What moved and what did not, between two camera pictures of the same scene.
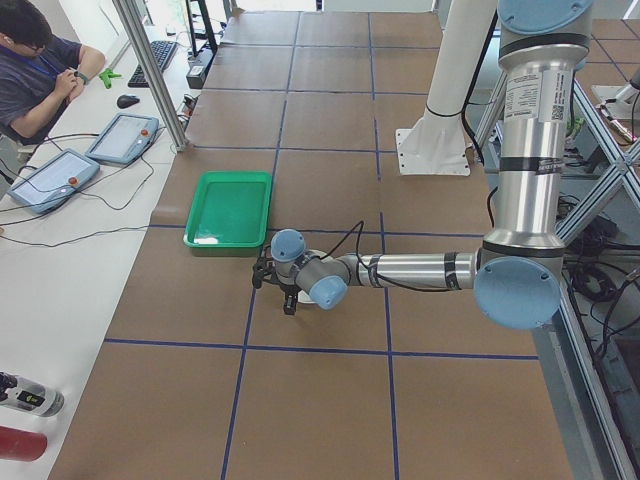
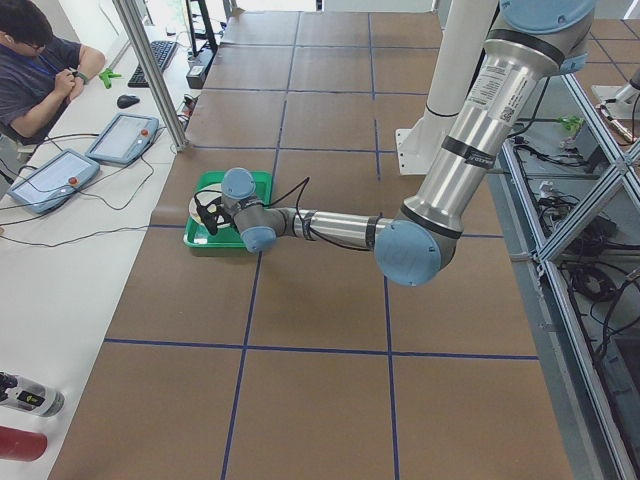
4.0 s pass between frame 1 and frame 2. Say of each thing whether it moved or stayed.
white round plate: moved
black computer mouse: stayed
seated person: stayed
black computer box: stayed
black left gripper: moved
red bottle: stayed
